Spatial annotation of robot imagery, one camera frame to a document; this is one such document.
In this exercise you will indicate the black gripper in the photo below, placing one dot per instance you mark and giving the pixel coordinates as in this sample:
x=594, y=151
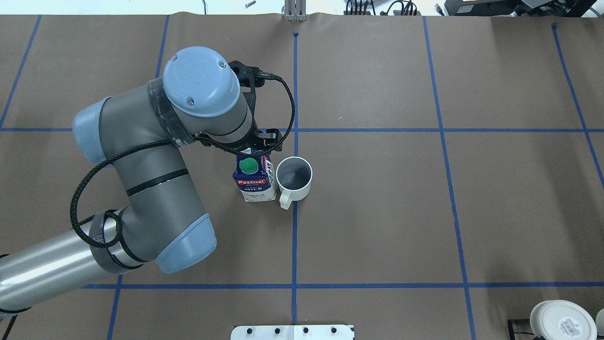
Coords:
x=270, y=137

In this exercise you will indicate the blue white milk carton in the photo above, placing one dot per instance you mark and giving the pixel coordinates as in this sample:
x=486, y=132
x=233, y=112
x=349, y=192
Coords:
x=254, y=177

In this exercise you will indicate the white mug with dark inside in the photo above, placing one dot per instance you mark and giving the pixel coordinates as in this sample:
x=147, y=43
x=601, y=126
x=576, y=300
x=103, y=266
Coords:
x=294, y=175

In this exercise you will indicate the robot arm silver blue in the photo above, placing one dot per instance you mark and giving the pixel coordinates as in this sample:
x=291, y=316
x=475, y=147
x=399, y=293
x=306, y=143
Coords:
x=200, y=97

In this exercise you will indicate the black monitor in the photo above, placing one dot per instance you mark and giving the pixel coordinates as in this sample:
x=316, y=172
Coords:
x=518, y=8

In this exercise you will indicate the white mug front on rack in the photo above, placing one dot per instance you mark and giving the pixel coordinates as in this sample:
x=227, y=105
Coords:
x=562, y=320

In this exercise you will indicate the white mug on rack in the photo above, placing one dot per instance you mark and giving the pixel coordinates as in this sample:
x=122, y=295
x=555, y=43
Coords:
x=599, y=321
x=562, y=320

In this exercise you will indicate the white mug rear on rack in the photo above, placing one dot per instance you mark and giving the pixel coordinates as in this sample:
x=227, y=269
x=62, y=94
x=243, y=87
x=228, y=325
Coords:
x=599, y=321

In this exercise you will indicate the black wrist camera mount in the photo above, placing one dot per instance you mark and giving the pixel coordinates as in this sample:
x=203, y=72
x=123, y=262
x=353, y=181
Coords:
x=251, y=78

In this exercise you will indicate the aluminium frame post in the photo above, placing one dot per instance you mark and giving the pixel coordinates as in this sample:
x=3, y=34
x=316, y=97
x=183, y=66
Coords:
x=295, y=11

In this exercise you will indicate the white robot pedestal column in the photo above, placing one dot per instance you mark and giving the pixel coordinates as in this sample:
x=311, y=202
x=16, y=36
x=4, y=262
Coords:
x=294, y=332

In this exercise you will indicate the black wire mug rack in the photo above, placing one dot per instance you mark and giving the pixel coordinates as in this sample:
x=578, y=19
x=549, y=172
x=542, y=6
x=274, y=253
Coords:
x=520, y=329

